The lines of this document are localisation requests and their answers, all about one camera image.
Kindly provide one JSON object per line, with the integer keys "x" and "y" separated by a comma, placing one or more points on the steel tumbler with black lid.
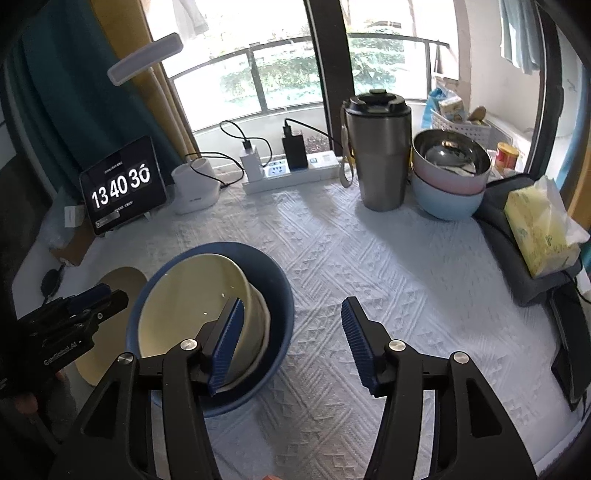
{"x": 383, "y": 152}

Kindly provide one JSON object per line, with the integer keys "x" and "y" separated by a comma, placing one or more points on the person's left hand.
{"x": 26, "y": 404}

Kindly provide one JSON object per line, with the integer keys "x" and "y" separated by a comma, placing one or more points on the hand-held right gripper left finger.
{"x": 226, "y": 346}

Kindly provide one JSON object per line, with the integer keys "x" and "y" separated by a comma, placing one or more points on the hanging light blue towel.
{"x": 521, "y": 32}

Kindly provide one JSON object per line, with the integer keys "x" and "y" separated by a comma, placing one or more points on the beige plate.
{"x": 115, "y": 290}

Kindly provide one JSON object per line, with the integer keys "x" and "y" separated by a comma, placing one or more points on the cream bowl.
{"x": 194, "y": 295}

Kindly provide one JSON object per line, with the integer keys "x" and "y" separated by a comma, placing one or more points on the white charger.
{"x": 251, "y": 161}

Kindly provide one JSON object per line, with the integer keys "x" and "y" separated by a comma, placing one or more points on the dark grey bag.
{"x": 503, "y": 249}

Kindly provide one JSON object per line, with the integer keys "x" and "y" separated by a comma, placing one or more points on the light blue bowl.
{"x": 443, "y": 203}

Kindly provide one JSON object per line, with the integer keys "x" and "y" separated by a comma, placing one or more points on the black charger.
{"x": 295, "y": 150}

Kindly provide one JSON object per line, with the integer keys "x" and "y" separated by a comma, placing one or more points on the white desk lamp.
{"x": 196, "y": 191}

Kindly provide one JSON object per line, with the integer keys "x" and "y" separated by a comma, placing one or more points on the cardboard box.
{"x": 74, "y": 247}

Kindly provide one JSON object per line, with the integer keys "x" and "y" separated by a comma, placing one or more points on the black window frame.
{"x": 549, "y": 92}
{"x": 330, "y": 69}

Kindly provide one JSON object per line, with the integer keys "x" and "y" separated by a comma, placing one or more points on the yellow curtain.
{"x": 161, "y": 106}

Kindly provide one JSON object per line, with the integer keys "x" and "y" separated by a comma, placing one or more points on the yellow tissue pack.
{"x": 540, "y": 230}

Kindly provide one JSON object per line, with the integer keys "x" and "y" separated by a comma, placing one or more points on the black flat device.
{"x": 572, "y": 350}

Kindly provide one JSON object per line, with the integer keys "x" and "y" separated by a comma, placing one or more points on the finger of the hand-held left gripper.
{"x": 111, "y": 305}
{"x": 92, "y": 295}

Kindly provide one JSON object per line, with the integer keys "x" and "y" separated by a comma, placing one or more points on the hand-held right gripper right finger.
{"x": 362, "y": 346}

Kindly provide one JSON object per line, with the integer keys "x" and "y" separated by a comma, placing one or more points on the blue snack bag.
{"x": 436, "y": 106}

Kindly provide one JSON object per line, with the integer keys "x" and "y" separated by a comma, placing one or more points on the white power strip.
{"x": 318, "y": 166}

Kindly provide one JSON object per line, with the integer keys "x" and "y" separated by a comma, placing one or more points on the teal curtain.
{"x": 69, "y": 92}

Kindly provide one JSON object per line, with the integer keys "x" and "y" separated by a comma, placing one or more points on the clear plastic bag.
{"x": 53, "y": 217}

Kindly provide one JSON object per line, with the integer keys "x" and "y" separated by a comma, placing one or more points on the tablet showing clock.
{"x": 122, "y": 187}

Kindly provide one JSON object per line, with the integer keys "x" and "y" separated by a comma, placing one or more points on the black round pouch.
{"x": 50, "y": 284}

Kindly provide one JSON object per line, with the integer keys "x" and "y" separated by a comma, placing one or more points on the white plastic basket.
{"x": 471, "y": 127}

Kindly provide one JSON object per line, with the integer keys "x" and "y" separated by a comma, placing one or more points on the balcony railing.
{"x": 277, "y": 46}

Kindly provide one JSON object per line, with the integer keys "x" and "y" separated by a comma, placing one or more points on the small white box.
{"x": 74, "y": 217}

